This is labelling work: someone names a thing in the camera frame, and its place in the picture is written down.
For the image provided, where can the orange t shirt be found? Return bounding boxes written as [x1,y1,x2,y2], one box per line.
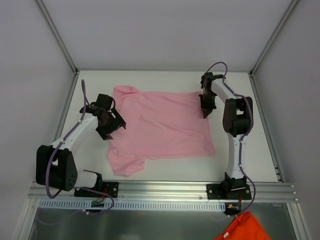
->
[214,212,271,240]

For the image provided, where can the pink t shirt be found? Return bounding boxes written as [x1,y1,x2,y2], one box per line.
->
[107,85,216,177]

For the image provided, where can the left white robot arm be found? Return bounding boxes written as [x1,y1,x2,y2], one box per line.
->
[35,93,126,199]

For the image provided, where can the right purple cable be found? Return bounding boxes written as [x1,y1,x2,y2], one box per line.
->
[206,61,256,213]

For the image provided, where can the purple cable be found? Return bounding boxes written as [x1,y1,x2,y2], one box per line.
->
[206,61,256,213]
[44,79,115,216]

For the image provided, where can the slotted cable duct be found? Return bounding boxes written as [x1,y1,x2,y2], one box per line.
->
[38,199,226,212]

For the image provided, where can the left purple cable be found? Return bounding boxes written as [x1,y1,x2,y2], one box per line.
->
[44,79,115,216]

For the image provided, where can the aluminium frame post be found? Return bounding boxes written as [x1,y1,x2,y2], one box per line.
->
[249,0,300,75]
[34,0,78,75]

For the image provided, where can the aluminium mounting rail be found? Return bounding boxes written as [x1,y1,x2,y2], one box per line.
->
[28,178,297,202]

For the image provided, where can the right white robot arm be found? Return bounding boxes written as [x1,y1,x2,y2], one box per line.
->
[199,72,254,201]

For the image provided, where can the right aluminium frame post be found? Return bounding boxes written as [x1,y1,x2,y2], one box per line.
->
[249,0,300,75]

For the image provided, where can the left aluminium frame post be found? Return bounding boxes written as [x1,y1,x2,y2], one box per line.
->
[34,0,78,75]

